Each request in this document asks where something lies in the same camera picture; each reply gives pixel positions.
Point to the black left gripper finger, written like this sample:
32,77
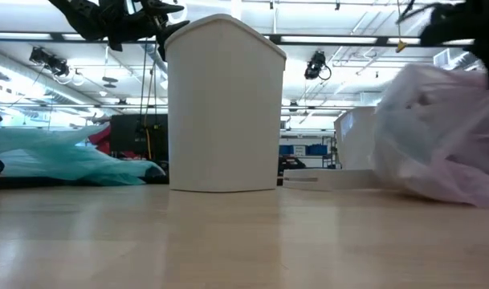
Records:
168,34
164,7

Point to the large blue plastic bag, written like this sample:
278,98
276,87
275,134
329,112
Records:
59,158

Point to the white swing bin lid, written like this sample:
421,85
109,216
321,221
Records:
354,140

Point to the white plastic trash bin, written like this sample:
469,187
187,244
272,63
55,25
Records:
224,120

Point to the teal folded bag pack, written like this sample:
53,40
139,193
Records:
115,180

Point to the black round sensor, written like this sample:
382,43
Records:
109,79

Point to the black panel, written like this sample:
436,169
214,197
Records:
127,136

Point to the red object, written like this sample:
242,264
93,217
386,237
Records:
101,140

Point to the blue storage bin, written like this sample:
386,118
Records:
316,150

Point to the black rig camera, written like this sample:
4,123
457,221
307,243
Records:
47,60
315,64

